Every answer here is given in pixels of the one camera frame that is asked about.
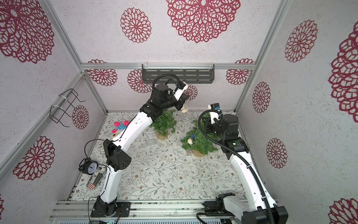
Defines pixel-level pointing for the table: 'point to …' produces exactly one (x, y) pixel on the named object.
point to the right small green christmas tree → (198, 142)
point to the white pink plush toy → (120, 127)
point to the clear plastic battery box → (150, 142)
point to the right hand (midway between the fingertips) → (203, 115)
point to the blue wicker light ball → (193, 136)
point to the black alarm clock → (87, 166)
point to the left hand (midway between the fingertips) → (188, 95)
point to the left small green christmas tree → (166, 124)
